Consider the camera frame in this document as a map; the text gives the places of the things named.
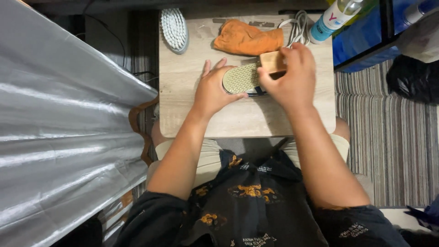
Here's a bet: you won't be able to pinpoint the black printed shirt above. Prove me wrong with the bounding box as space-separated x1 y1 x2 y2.
115 148 410 247

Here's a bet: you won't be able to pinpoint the white and teal spray bottle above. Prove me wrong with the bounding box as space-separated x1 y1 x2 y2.
308 0 364 45

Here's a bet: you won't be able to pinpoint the wooden brush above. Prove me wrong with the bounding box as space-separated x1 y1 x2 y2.
259 51 287 75

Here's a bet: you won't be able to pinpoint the silver plastic cover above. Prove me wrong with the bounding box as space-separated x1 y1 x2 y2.
0 0 159 247

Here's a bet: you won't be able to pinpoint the striped rug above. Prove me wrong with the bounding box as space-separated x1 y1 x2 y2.
334 59 439 208

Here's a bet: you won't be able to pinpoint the beige shorts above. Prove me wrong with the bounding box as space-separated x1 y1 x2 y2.
147 134 350 188

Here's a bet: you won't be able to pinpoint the black cable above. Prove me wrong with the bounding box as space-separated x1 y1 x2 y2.
76 0 159 83

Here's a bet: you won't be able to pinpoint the brown strap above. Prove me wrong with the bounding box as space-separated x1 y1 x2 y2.
128 95 160 167

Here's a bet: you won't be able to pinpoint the small wooden folding table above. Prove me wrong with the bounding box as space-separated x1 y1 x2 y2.
159 10 337 138

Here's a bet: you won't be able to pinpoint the person's right hand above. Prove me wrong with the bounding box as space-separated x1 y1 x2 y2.
257 43 317 114

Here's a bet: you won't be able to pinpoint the shoe with beige sole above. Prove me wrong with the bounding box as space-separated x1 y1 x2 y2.
222 61 286 97

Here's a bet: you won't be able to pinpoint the white bristle brush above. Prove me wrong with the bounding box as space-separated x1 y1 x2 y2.
160 8 190 55

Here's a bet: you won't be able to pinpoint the white shoelaces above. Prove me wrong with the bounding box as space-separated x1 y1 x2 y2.
278 10 311 48

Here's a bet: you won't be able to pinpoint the blue bag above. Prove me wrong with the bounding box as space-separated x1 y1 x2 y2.
331 0 439 73

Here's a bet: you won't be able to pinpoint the orange cloth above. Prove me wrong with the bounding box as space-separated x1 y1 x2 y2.
213 19 284 57

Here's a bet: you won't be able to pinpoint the black plastic bag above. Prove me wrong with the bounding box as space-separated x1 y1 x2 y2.
386 54 439 105

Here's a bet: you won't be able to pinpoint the person's left hand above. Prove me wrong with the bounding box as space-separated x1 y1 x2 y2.
192 57 249 118

